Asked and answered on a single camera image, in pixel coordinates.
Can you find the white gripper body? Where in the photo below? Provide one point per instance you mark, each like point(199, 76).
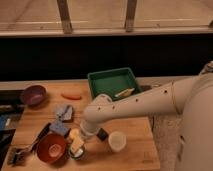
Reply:
point(88, 129)

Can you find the yellow black gripper fingers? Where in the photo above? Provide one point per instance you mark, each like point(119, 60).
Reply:
point(77, 143)

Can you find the white plastic cup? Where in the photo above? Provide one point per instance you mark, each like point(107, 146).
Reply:
point(117, 141)

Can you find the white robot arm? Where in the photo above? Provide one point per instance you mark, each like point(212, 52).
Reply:
point(192, 98)

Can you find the green plastic tray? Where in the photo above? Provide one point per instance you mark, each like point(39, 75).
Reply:
point(111, 82)

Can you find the banana in tray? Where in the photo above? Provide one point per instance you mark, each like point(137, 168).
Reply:
point(125, 92)

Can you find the black rectangular block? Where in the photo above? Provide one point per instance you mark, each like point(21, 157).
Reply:
point(102, 134)

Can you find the blue grey cloth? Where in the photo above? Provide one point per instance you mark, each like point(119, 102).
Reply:
point(64, 112)

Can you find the red bowl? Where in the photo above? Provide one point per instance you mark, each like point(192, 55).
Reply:
point(51, 148)

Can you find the orange carrot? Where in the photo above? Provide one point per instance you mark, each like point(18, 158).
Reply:
point(71, 97)

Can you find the purple bowl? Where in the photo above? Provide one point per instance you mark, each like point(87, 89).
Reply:
point(33, 95)

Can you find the black handled brush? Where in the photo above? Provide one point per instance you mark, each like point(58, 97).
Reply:
point(17, 155)

